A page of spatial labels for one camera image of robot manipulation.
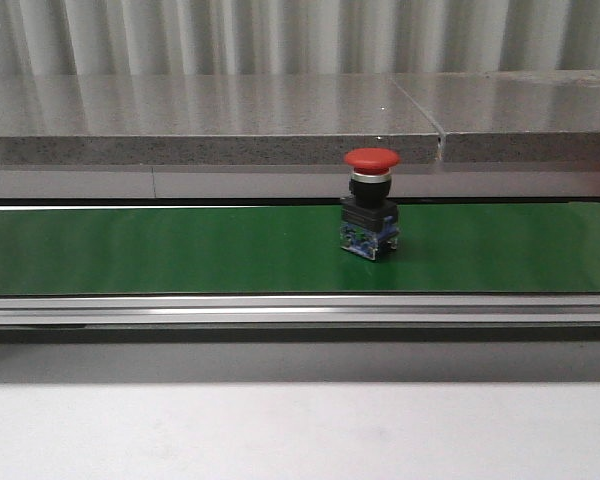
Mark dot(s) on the grey stone countertop slab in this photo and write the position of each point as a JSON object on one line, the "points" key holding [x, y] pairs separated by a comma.
{"points": [[203, 120]]}

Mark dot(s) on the green conveyor belt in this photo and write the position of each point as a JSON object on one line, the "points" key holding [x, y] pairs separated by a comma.
{"points": [[521, 247]]}

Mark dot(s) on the red mushroom push button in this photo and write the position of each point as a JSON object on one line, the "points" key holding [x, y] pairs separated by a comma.
{"points": [[369, 220]]}

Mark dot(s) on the aluminium conveyor side rail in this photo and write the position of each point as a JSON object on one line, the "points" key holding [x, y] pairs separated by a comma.
{"points": [[350, 310]]}

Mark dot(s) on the white pleated curtain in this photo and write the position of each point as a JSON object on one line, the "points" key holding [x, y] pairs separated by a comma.
{"points": [[276, 37]]}

